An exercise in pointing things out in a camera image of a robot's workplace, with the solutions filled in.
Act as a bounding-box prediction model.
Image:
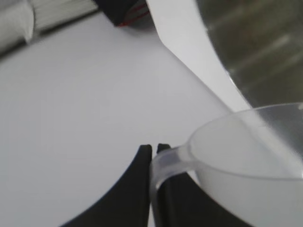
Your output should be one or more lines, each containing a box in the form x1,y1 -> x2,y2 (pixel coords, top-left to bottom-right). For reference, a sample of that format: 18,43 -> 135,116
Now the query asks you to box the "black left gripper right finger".
151,143 -> 251,227

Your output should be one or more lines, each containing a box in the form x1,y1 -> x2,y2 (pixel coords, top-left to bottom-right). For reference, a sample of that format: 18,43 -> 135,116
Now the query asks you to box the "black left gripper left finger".
59,144 -> 152,227

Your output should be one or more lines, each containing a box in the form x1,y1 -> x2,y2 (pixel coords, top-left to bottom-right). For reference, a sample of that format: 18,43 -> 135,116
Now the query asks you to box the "translucent plastic measuring cup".
149,101 -> 303,227

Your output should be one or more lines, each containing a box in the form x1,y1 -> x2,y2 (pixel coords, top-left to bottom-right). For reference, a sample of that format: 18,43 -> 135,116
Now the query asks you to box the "stainless steel mixing bowl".
194,0 -> 303,110

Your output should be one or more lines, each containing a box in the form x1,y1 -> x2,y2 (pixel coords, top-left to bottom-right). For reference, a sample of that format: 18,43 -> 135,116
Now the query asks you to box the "black box with red line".
93,0 -> 150,27

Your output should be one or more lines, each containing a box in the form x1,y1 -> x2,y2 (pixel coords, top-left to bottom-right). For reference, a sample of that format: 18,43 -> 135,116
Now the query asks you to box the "grey ribbed panel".
30,0 -> 99,33

